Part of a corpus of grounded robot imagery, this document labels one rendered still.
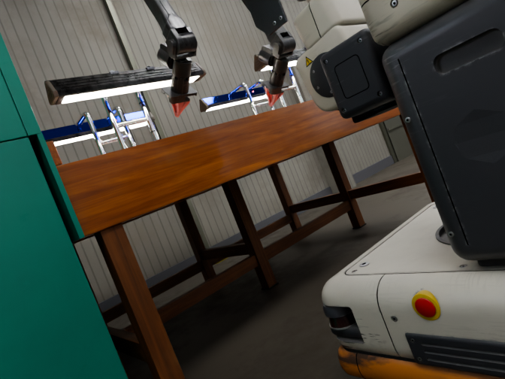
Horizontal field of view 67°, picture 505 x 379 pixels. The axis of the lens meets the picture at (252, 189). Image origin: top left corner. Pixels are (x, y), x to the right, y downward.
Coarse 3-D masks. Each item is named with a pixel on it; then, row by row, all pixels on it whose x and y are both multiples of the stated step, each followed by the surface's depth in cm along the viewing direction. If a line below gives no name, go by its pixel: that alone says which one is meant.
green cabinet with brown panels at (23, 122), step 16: (0, 32) 88; (0, 48) 87; (0, 64) 87; (0, 80) 86; (16, 80) 88; (0, 96) 86; (16, 96) 87; (0, 112) 85; (16, 112) 87; (32, 112) 89; (0, 128) 84; (16, 128) 86; (32, 128) 88
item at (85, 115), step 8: (120, 112) 182; (80, 120) 179; (88, 120) 172; (120, 120) 182; (128, 128) 182; (96, 136) 173; (128, 136) 182; (96, 144) 173; (136, 144) 184; (104, 152) 173
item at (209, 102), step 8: (256, 88) 260; (216, 96) 238; (224, 96) 241; (232, 96) 243; (240, 96) 246; (256, 96) 254; (200, 104) 232; (208, 104) 230; (216, 104) 233; (224, 104) 237
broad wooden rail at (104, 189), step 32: (224, 128) 126; (256, 128) 134; (288, 128) 143; (320, 128) 154; (352, 128) 167; (96, 160) 99; (128, 160) 104; (160, 160) 110; (192, 160) 116; (224, 160) 123; (256, 160) 131; (96, 192) 97; (128, 192) 102; (160, 192) 108; (192, 192) 114; (96, 224) 96
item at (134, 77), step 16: (192, 64) 162; (48, 80) 127; (64, 80) 130; (80, 80) 132; (96, 80) 135; (112, 80) 137; (128, 80) 141; (144, 80) 144; (160, 80) 149; (48, 96) 129; (64, 96) 127
